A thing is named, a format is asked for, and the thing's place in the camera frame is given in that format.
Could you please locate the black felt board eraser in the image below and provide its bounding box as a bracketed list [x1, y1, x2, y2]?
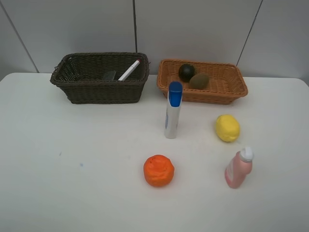
[102, 71, 116, 81]

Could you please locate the white tube blue cap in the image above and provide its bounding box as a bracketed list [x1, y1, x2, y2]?
[165, 81, 183, 139]

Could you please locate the white marker pink cap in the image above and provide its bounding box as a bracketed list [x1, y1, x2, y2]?
[118, 59, 140, 81]

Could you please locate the pink lotion bottle white cap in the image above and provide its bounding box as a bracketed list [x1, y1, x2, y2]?
[225, 147, 254, 189]

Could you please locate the orange wicker basket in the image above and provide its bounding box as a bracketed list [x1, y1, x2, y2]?
[156, 59, 248, 105]

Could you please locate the orange tangerine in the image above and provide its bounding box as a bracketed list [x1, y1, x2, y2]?
[143, 155, 175, 188]

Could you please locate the brown kiwi fruit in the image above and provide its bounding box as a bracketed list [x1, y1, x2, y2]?
[189, 73, 210, 89]

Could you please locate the dark purple mangosteen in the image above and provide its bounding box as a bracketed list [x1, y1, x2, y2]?
[178, 64, 196, 83]

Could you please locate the yellow lemon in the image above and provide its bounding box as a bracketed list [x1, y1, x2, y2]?
[215, 115, 240, 142]

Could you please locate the dark brown wicker basket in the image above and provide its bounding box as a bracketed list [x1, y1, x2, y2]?
[50, 52, 149, 104]

